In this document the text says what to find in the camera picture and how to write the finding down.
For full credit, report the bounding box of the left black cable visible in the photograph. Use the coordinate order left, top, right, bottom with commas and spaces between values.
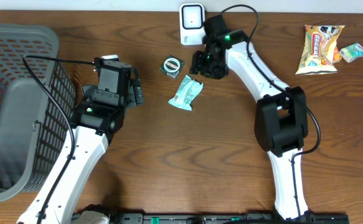
21, 54, 96, 224

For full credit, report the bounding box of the black cable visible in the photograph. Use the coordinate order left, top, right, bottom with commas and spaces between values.
21, 54, 96, 224
220, 4, 322, 218

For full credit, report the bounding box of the dark green round-label box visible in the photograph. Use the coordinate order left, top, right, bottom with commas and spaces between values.
160, 55, 184, 78

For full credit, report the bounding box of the grey plastic shopping basket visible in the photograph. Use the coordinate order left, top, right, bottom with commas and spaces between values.
0, 24, 76, 202

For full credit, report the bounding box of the right black cable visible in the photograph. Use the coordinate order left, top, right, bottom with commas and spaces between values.
220, 4, 322, 218

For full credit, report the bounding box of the yellow snack bag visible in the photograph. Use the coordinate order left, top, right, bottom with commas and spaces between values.
295, 25, 344, 75

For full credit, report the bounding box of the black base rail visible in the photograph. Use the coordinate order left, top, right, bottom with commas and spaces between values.
71, 212, 351, 224

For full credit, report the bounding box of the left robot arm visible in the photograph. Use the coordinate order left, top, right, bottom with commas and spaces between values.
18, 55, 143, 223

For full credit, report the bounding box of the teal tissue pack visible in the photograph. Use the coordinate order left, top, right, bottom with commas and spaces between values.
339, 42, 363, 63

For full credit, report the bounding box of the pale teal wet-wipe pack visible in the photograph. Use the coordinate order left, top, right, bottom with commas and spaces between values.
168, 75, 204, 111

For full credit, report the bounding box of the orange tissue pack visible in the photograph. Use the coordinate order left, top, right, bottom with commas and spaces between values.
333, 47, 342, 63

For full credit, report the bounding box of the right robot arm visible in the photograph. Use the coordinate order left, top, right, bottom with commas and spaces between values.
190, 15, 308, 220

